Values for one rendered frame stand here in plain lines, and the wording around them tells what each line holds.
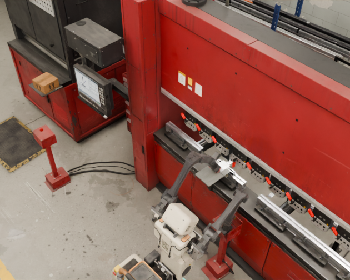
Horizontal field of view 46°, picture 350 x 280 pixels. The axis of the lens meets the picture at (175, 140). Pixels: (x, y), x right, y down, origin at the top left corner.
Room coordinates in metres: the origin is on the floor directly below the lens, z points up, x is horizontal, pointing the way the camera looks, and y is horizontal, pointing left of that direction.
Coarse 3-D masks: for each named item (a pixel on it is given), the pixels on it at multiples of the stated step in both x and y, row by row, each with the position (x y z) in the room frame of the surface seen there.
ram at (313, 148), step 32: (160, 32) 3.11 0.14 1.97; (192, 32) 2.82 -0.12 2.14; (192, 64) 2.80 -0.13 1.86; (224, 64) 2.55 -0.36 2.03; (192, 96) 2.79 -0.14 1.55; (224, 96) 2.52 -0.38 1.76; (256, 96) 2.30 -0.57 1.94; (288, 96) 2.11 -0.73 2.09; (224, 128) 2.49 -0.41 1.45; (256, 128) 2.26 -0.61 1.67; (288, 128) 2.07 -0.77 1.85; (320, 128) 1.91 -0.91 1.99; (256, 160) 2.22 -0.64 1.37; (288, 160) 2.02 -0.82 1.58; (320, 160) 1.86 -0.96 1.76; (320, 192) 1.80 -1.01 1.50
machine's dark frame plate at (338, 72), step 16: (208, 0) 3.03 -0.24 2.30; (224, 16) 2.77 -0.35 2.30; (240, 16) 2.78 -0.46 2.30; (256, 32) 2.55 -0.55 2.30; (272, 32) 2.55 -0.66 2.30; (288, 48) 2.35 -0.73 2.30; (304, 48) 2.35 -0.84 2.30; (304, 64) 2.16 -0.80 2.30; (320, 64) 2.16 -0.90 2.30; (336, 64) 2.17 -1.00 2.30; (336, 80) 2.00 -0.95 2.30
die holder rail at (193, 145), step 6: (168, 126) 3.04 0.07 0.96; (174, 126) 3.04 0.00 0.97; (174, 132) 2.98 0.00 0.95; (180, 132) 2.95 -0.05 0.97; (180, 138) 2.91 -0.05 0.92; (186, 138) 2.87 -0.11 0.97; (186, 144) 2.85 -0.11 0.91; (192, 144) 2.78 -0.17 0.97; (198, 144) 2.78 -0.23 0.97; (192, 150) 2.78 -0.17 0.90; (198, 150) 2.71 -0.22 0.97
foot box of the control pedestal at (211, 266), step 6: (210, 258) 2.07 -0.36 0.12; (228, 258) 2.07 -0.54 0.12; (210, 264) 2.00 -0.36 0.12; (216, 264) 2.00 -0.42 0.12; (228, 264) 2.00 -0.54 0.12; (204, 270) 2.00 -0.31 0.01; (210, 270) 1.99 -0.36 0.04; (216, 270) 1.95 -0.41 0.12; (222, 270) 1.95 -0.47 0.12; (228, 270) 1.99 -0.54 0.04; (210, 276) 1.94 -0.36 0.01; (216, 276) 1.92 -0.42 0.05; (222, 276) 1.94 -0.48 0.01
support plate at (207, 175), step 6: (216, 162) 2.53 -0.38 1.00; (204, 168) 2.45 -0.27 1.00; (210, 168) 2.45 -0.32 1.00; (198, 174) 2.38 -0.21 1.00; (204, 174) 2.38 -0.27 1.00; (210, 174) 2.38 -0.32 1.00; (216, 174) 2.38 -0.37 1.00; (204, 180) 2.31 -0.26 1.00; (210, 180) 2.32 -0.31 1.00; (216, 180) 2.32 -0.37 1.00
